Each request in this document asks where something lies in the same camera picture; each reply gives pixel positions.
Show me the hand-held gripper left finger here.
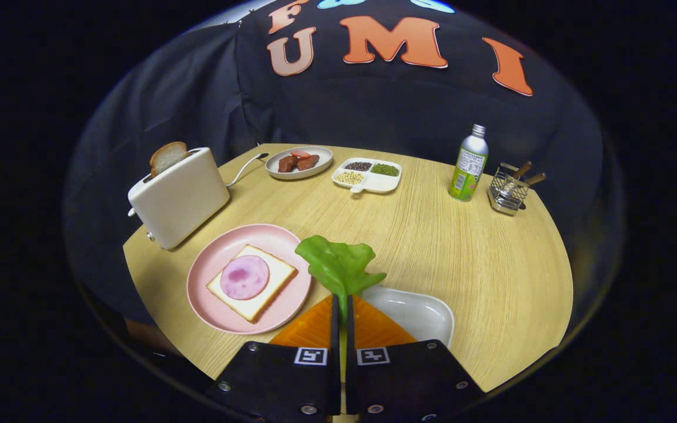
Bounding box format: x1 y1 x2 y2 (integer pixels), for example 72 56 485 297
206 295 342 421

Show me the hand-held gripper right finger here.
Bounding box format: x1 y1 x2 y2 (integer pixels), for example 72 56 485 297
346 295 486 421

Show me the green lettuce leaf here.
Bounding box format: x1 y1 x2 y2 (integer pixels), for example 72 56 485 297
295 235 387 321

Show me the toasted bread slice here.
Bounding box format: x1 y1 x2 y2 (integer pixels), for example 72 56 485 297
149 141 189 178

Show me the white rectangular dish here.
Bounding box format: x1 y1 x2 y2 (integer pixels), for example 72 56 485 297
362 286 455 348

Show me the white bread slice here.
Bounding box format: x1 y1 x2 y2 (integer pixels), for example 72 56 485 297
206 244 298 323

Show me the pink ham slice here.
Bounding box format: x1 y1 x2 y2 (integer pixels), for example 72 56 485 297
220 255 270 301

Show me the pink plate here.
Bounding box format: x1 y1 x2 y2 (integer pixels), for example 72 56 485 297
186 223 313 335

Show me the white divided dish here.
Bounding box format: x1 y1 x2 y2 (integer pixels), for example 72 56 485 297
331 157 403 194

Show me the round white meat plate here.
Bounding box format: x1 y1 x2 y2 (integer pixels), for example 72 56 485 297
264 146 334 180

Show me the white toaster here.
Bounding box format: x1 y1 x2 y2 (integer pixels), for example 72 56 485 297
127 147 231 251

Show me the silver bottle green label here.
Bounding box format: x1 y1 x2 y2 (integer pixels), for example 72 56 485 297
448 123 490 203

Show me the white toaster cable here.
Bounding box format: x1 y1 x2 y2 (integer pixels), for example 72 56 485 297
225 152 270 187

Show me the metal wire cutlery basket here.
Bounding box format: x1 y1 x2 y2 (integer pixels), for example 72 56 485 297
487 162 530 216

